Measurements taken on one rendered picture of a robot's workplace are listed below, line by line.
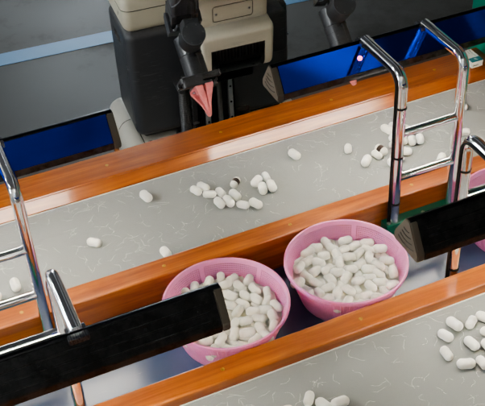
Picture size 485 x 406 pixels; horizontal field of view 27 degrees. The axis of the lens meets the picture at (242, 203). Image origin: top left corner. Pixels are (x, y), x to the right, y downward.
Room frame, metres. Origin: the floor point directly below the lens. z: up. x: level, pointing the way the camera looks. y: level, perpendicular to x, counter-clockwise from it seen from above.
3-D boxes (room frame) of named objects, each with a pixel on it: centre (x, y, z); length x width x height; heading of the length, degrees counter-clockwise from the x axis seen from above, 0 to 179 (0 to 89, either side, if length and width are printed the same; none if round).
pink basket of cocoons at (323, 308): (1.58, -0.21, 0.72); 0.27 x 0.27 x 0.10
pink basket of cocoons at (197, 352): (1.48, 0.05, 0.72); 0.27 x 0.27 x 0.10
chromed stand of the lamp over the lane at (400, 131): (1.87, -0.39, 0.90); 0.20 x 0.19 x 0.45; 112
